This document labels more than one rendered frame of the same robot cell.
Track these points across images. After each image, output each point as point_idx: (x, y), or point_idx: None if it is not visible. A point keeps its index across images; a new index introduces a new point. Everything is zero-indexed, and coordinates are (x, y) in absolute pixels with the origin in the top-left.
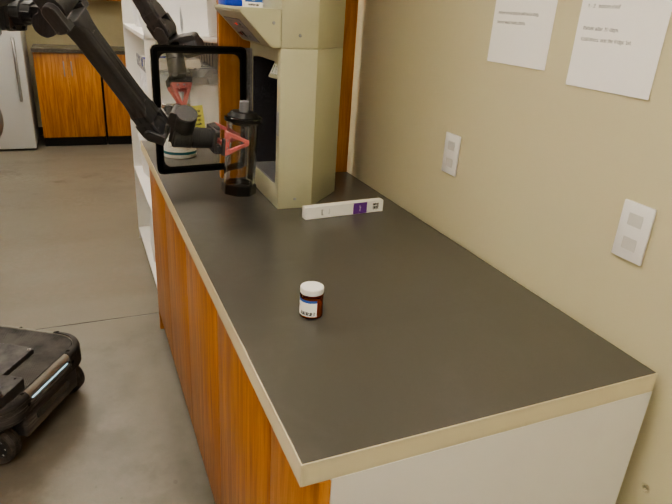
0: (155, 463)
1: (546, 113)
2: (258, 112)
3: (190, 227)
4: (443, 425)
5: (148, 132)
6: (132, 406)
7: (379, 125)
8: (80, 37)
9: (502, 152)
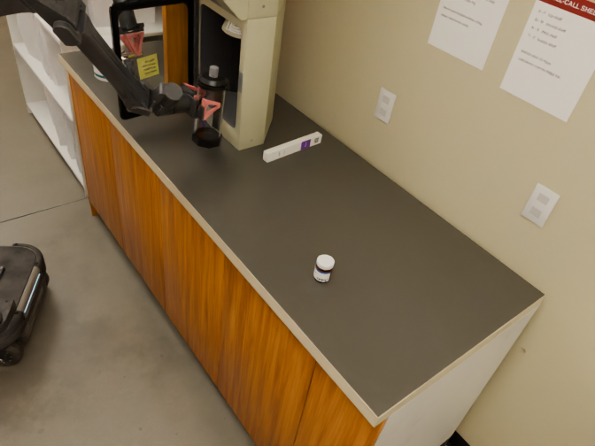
0: (139, 343)
1: (479, 103)
2: (204, 54)
3: (180, 185)
4: (444, 366)
5: (136, 108)
6: (99, 296)
7: (306, 57)
8: (84, 42)
9: (435, 119)
